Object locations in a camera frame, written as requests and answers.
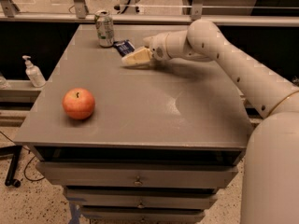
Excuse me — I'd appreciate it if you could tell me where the grey drawer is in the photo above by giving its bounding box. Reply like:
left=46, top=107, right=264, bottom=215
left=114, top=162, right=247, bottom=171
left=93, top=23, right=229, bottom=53
left=36, top=161, right=238, bottom=189
left=64, top=189, right=217, bottom=209
left=80, top=207, right=205, bottom=223

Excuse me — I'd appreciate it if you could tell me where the black wheeled stand leg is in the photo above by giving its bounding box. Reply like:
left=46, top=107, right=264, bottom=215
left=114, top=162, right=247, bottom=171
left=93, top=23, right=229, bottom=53
left=0, top=146, right=21, bottom=188

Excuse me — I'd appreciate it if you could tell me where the metal window railing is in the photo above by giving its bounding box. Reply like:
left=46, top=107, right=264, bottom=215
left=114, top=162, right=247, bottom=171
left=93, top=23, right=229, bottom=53
left=0, top=0, right=299, bottom=27

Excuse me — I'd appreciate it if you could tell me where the grey drawer cabinet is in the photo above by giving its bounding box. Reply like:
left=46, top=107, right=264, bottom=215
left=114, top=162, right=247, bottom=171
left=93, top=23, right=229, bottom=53
left=13, top=24, right=254, bottom=224

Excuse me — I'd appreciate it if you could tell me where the black floor cable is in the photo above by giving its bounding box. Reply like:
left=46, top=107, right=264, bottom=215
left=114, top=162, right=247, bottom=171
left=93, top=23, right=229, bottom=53
left=0, top=131, right=46, bottom=183

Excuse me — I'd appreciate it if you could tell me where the green white 7up can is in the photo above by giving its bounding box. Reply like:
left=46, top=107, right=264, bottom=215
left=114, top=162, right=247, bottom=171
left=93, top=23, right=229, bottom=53
left=94, top=10, right=114, bottom=48

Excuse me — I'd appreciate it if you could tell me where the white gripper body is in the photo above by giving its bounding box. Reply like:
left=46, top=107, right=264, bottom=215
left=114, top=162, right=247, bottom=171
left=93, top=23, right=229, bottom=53
left=143, top=33, right=171, bottom=61

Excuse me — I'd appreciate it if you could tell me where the blue rxbar wrapper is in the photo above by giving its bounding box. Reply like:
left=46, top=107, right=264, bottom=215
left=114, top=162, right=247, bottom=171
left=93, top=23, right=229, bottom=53
left=113, top=39, right=135, bottom=57

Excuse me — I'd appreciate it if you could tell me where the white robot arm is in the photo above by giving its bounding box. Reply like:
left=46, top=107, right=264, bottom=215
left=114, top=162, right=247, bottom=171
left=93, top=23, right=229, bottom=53
left=121, top=20, right=299, bottom=224

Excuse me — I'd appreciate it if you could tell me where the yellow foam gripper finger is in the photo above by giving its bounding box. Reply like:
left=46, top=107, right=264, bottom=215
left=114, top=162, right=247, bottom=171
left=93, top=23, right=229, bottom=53
left=121, top=47, right=152, bottom=68

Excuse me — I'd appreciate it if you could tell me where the bottom grey drawer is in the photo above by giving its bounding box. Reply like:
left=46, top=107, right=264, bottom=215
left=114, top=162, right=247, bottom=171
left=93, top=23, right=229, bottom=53
left=80, top=207, right=205, bottom=223

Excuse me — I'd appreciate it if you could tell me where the white pump dispenser bottle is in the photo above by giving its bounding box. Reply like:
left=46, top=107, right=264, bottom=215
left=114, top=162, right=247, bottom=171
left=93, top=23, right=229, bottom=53
left=22, top=55, right=46, bottom=88

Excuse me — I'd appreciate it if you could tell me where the red apple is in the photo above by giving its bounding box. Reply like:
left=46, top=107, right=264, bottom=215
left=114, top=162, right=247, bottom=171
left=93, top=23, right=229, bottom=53
left=62, top=88, right=95, bottom=120

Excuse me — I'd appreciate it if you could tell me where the top grey drawer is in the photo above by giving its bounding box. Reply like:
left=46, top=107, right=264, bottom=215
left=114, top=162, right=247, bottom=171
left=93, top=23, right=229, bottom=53
left=36, top=161, right=238, bottom=189

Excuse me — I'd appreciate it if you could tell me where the middle grey drawer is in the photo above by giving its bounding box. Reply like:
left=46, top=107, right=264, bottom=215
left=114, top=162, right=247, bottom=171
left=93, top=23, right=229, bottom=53
left=64, top=189, right=217, bottom=209

